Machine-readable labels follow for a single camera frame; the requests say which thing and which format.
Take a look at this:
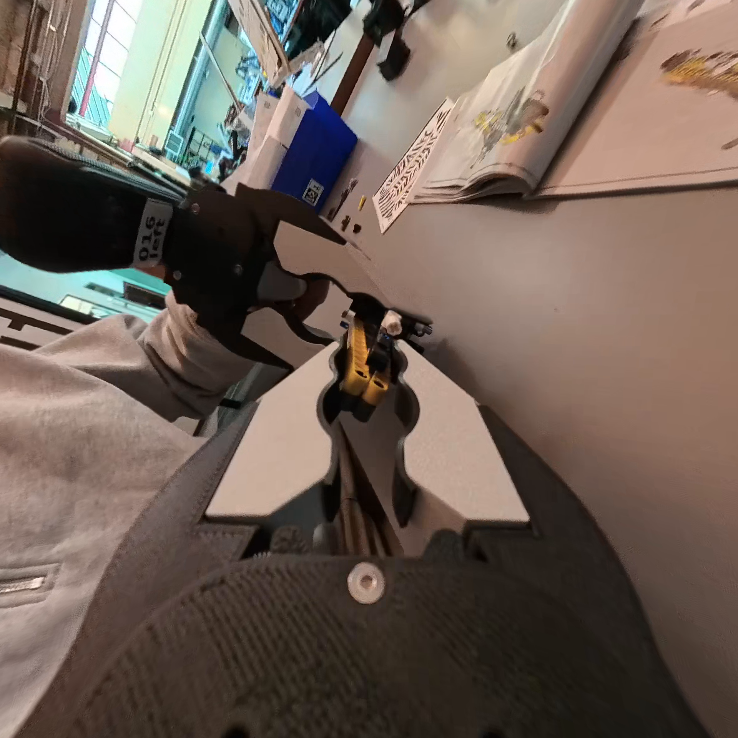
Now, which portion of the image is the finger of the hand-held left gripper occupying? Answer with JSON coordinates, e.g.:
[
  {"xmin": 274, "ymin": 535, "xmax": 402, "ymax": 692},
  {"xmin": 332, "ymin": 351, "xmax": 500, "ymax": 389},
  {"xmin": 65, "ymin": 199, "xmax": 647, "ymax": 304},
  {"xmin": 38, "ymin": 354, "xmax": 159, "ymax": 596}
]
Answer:
[
  {"xmin": 239, "ymin": 303, "xmax": 341, "ymax": 370},
  {"xmin": 274, "ymin": 221, "xmax": 381, "ymax": 306}
]

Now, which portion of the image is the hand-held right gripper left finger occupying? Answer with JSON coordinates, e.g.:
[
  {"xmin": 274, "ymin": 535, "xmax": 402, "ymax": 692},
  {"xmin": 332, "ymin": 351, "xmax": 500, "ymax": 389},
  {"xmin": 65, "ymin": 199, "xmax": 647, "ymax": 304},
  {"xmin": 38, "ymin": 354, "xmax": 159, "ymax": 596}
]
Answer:
[{"xmin": 204, "ymin": 340, "xmax": 347, "ymax": 528}]

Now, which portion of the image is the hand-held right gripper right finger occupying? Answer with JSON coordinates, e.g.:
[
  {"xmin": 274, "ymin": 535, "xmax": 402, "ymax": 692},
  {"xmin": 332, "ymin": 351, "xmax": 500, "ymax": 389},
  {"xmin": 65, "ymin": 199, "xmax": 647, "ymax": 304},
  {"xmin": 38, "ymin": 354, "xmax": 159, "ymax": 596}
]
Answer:
[{"xmin": 394, "ymin": 346, "xmax": 531, "ymax": 530}]

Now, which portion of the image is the yellow black lego assembly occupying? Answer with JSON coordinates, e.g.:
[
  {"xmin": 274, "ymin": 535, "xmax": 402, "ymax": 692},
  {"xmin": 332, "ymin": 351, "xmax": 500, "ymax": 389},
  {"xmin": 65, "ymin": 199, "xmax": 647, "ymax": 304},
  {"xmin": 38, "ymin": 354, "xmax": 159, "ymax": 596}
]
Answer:
[{"xmin": 337, "ymin": 293, "xmax": 434, "ymax": 423}]

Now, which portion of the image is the person's left forearm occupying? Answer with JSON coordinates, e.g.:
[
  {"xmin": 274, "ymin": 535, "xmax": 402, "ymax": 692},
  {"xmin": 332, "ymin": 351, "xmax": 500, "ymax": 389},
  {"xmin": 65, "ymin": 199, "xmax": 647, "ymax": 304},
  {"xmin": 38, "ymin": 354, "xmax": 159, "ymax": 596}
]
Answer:
[{"xmin": 138, "ymin": 293, "xmax": 272, "ymax": 422}]

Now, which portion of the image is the open lego instruction booklet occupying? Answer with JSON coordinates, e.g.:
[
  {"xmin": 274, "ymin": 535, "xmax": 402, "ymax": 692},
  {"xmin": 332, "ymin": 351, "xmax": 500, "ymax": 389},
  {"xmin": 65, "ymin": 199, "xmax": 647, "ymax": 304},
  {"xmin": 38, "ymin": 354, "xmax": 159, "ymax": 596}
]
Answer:
[{"xmin": 412, "ymin": 0, "xmax": 643, "ymax": 204}]

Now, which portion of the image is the person's left hand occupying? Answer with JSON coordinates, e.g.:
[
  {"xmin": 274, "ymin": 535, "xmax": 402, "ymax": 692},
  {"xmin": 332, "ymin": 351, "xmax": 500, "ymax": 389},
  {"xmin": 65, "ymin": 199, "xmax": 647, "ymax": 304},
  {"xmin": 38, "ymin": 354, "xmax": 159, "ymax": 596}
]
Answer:
[{"xmin": 291, "ymin": 279, "xmax": 332, "ymax": 329}]

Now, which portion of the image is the blue storage box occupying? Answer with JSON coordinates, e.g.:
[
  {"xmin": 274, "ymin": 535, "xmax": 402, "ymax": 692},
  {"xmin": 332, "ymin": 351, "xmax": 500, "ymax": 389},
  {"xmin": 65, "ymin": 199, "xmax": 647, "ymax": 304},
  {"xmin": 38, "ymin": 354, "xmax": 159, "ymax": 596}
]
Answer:
[{"xmin": 271, "ymin": 89, "xmax": 358, "ymax": 214}]

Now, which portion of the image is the black patterned sticker sheet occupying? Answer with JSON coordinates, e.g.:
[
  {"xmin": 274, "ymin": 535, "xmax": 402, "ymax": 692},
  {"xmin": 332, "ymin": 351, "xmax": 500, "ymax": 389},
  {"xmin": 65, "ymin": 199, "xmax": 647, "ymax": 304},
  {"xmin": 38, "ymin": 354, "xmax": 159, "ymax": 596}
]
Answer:
[{"xmin": 372, "ymin": 98, "xmax": 456, "ymax": 234}]

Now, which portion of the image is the white cardboard box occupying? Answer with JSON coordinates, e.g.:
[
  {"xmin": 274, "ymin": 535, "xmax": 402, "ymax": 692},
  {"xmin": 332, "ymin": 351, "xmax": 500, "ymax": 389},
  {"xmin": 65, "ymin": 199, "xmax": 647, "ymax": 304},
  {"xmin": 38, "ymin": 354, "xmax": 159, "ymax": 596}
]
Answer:
[{"xmin": 254, "ymin": 85, "xmax": 308, "ymax": 174}]

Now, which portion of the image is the black white marker board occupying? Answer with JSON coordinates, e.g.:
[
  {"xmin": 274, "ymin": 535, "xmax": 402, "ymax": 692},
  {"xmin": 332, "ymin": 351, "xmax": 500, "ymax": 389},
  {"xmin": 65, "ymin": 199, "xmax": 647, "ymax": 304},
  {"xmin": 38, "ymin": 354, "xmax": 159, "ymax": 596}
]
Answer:
[{"xmin": 0, "ymin": 283, "xmax": 168, "ymax": 352}]

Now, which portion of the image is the window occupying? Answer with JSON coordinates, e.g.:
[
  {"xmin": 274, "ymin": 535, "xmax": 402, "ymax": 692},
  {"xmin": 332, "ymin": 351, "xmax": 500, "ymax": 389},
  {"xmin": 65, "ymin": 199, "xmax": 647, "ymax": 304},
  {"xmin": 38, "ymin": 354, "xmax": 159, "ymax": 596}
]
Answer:
[{"xmin": 62, "ymin": 0, "xmax": 148, "ymax": 142}]

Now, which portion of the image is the black device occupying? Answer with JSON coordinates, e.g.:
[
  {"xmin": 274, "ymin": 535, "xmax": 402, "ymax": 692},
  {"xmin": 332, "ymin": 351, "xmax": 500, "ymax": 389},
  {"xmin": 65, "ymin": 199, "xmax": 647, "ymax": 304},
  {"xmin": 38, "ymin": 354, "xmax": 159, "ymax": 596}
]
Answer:
[{"xmin": 362, "ymin": 0, "xmax": 413, "ymax": 81}]

